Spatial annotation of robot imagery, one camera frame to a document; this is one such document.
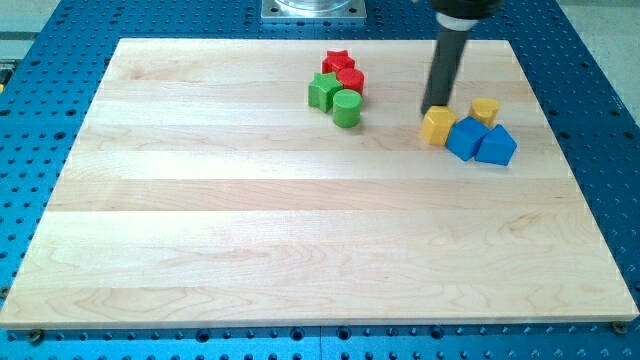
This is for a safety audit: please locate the black robot arm end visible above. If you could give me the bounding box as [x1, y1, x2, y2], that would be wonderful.
[429, 0, 505, 31]

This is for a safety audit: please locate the green cylinder block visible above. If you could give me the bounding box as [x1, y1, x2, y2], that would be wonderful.
[332, 89, 363, 128]

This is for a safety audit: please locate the green star block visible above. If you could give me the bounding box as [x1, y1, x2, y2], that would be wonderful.
[308, 72, 343, 113]

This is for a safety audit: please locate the red cylinder block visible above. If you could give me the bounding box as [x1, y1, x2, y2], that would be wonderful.
[336, 68, 365, 95]

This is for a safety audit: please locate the light wooden board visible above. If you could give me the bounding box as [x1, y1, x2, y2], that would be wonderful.
[1, 39, 638, 330]

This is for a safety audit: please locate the red star block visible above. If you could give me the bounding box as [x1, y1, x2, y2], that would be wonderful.
[321, 50, 356, 73]

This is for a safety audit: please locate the yellow hexagon block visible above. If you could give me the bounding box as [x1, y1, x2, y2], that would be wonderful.
[421, 106, 458, 146]

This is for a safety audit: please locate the blue cube block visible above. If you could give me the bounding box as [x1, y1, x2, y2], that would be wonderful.
[445, 116, 490, 161]

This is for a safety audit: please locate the yellow cylinder block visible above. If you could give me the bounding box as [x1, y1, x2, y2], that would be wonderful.
[469, 98, 501, 128]

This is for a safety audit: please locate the blue pentagon block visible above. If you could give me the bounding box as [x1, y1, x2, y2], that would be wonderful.
[475, 125, 517, 166]

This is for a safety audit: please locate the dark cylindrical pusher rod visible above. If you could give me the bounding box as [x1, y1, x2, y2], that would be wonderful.
[421, 25, 469, 114]

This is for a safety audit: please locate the blue perforated metal table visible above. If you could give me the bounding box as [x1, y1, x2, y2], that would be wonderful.
[1, 1, 639, 359]

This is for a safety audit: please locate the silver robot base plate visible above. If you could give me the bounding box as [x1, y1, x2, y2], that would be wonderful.
[261, 0, 367, 20]

